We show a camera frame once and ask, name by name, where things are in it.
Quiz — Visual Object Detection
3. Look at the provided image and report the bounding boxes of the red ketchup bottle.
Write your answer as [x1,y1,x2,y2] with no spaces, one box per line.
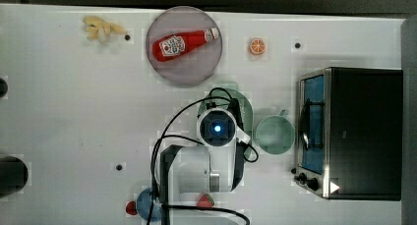
[151,28,219,62]

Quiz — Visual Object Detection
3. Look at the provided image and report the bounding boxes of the toaster oven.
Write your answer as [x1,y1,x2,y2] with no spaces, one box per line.
[291,67,403,201]

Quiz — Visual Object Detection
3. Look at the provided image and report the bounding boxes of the red strawberry toy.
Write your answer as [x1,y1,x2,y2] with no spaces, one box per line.
[197,194,214,208]

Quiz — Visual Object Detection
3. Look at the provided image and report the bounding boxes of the green plastic cup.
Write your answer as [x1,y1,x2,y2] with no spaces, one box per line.
[254,109,295,154]

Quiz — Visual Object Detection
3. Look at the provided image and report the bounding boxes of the black pot upper left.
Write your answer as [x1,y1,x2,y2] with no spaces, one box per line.
[0,78,9,98]

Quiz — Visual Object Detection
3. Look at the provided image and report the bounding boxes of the yellow plush toy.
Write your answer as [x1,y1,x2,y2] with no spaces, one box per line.
[83,16,127,43]

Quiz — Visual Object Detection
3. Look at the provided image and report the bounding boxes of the black pot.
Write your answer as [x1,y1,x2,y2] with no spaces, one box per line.
[0,156,29,198]
[0,78,9,98]

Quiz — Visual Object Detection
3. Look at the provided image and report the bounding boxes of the black pot lower left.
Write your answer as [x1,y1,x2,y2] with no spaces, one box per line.
[0,156,29,198]

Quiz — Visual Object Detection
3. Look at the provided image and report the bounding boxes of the small red toy fruit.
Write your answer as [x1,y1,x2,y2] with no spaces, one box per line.
[126,201,138,216]

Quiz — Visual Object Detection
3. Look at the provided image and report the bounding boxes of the blue plastic cup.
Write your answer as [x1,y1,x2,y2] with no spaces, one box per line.
[136,188,161,222]

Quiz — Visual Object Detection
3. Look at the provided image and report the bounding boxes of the purple round plate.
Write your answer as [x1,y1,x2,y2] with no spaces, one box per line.
[146,6,222,85]

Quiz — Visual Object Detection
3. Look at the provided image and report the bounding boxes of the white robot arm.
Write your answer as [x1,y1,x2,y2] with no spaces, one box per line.
[157,98,251,225]

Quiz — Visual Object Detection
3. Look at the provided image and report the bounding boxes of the orange slice toy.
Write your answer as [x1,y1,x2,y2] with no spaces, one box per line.
[249,38,266,55]

